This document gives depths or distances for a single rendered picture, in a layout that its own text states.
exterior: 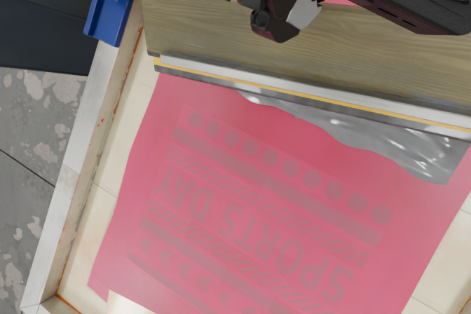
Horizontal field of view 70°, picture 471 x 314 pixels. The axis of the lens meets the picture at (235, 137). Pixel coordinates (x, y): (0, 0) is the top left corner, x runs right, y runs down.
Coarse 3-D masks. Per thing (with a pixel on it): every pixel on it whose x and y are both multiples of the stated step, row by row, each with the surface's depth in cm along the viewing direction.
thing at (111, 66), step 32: (128, 32) 47; (96, 64) 48; (128, 64) 50; (96, 96) 49; (96, 128) 50; (64, 160) 52; (96, 160) 53; (64, 192) 52; (64, 224) 53; (64, 256) 57; (32, 288) 57
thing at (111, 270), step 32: (160, 96) 49; (192, 96) 47; (224, 96) 45; (160, 128) 49; (256, 128) 44; (288, 128) 42; (128, 160) 52; (160, 160) 50; (128, 192) 52; (128, 224) 53; (96, 256) 56; (96, 288) 56; (128, 288) 54; (160, 288) 52
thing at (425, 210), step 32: (320, 128) 41; (320, 160) 41; (352, 160) 40; (384, 160) 39; (384, 192) 39; (416, 192) 38; (448, 192) 37; (416, 224) 38; (448, 224) 37; (384, 256) 39; (416, 256) 38; (352, 288) 41; (384, 288) 40
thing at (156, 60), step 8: (160, 64) 41; (168, 64) 41; (192, 72) 40; (200, 72) 39; (232, 80) 38; (240, 80) 37; (272, 88) 36; (304, 96) 34; (312, 96) 34; (344, 104) 33; (352, 104) 32; (376, 112) 32; (384, 112) 31; (416, 120) 30; (424, 120) 30; (456, 128) 29; (464, 128) 29
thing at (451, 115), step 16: (176, 64) 37; (192, 64) 36; (208, 64) 35; (224, 64) 35; (256, 80) 33; (272, 80) 33; (288, 80) 32; (304, 80) 32; (320, 96) 31; (336, 96) 30; (352, 96) 30; (368, 96) 29; (384, 96) 29; (400, 112) 28; (416, 112) 28; (432, 112) 27; (448, 112) 27; (464, 112) 27
